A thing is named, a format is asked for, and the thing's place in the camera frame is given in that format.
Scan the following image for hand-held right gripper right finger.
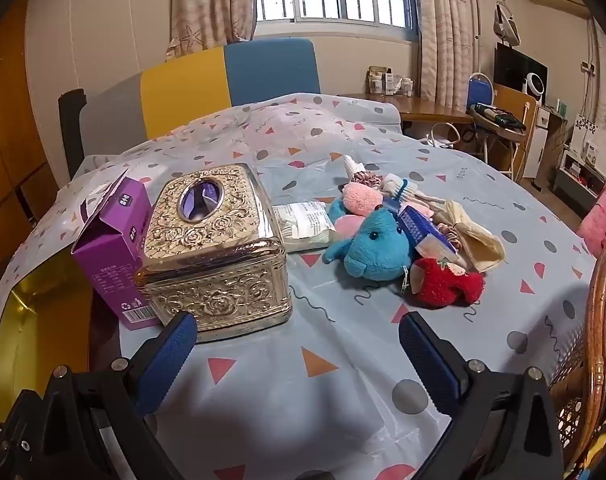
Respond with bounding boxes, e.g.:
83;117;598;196
399;311;566;480

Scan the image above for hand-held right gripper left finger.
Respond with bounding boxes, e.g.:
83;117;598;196
35;311;198;480

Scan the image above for red plush strawberry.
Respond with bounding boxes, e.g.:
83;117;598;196
408;255;486;308

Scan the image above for blue plush elephant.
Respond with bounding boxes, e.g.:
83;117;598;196
323;195;416;283

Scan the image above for brown scrunchie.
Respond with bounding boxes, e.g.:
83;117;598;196
440;222;464;248

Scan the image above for blue tissue pack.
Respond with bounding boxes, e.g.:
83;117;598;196
395;205;458;261

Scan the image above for gold storage box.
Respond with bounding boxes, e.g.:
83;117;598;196
0;252;96;423

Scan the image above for white glove with blue stripe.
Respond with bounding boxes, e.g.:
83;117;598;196
380;172;434;206

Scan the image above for pink fuzzy sock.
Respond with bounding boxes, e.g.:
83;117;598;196
340;181;384;216

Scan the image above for white printed packet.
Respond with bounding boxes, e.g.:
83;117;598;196
272;200;336;253

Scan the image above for small white sock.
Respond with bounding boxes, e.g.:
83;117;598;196
342;155;366;181

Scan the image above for ornate gold tissue box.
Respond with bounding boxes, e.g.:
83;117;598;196
133;162;294;343

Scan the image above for purple carton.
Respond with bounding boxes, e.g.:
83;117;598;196
72;169;164;331

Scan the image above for rattan chair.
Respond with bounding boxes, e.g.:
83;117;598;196
548;242;606;471

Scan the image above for white cabinet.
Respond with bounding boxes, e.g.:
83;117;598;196
523;105;568;181

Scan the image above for metal folding table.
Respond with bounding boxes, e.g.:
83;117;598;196
470;102;528;181

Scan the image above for wooden desk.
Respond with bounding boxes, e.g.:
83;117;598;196
338;91;476;136

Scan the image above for blue folding chair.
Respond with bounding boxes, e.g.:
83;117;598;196
465;72;496;111

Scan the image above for grey yellow blue sofa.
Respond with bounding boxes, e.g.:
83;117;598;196
80;37;321;156

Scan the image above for wooden wardrobe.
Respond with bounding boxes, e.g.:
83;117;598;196
0;0;58;281

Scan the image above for boxes on desk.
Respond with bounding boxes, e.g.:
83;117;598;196
365;66;416;98

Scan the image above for black monitor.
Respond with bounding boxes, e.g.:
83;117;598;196
493;42;548;93

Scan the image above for beige patterned curtain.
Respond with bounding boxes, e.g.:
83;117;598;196
165;0;258;58
415;0;481;111

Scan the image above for black padded post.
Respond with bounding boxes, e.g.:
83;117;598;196
58;89;88;181

